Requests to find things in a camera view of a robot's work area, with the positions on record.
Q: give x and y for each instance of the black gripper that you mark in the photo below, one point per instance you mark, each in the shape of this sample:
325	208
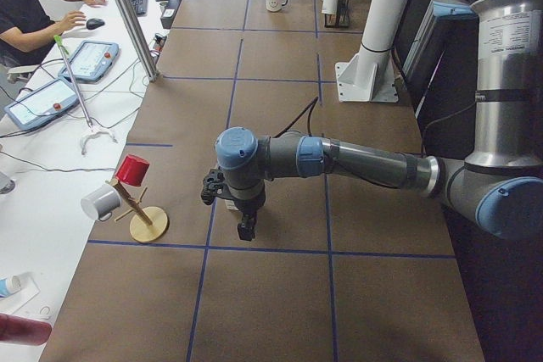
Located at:
249	208

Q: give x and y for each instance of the blue white milk carton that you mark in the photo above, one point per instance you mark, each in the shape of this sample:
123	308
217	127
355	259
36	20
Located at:
230	205

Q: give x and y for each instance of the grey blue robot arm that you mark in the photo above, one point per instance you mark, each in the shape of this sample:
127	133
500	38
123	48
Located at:
496	186

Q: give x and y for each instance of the red cup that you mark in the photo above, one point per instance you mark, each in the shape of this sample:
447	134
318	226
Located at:
132	170

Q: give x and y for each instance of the white paper cup lower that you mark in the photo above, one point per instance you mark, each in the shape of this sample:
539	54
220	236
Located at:
330	7

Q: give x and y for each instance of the wooden mug tree stand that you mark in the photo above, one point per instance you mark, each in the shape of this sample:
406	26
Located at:
147	224

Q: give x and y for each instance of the grey white mug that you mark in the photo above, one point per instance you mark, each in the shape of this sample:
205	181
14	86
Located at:
100	204

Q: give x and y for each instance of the silver reacher grabber tool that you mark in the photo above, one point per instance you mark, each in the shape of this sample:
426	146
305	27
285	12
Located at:
93	130

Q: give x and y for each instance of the upper teach pendant tablet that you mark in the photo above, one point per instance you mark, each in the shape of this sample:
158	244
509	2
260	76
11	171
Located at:
92	59

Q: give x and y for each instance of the teach pendant tablet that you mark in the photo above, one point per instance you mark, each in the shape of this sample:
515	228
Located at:
42	105
92	59

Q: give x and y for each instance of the lower teach pendant tablet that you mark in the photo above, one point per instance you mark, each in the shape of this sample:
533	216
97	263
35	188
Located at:
42	105

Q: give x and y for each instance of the white blue tube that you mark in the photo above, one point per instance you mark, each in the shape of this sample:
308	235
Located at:
9	286

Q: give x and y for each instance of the dark red bottle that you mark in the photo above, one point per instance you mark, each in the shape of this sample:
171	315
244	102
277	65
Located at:
19	330

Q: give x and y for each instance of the black computer mouse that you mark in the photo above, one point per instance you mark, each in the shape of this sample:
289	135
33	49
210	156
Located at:
94	23

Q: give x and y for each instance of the person in black shirt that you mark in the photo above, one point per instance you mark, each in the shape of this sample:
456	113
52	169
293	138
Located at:
27	32

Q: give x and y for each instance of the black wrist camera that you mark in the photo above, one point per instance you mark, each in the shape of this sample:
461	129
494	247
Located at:
213	184

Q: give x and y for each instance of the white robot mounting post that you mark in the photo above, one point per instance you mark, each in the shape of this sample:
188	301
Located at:
369	75

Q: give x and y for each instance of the aluminium frame post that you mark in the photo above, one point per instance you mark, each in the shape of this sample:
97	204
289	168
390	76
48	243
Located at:
138	39

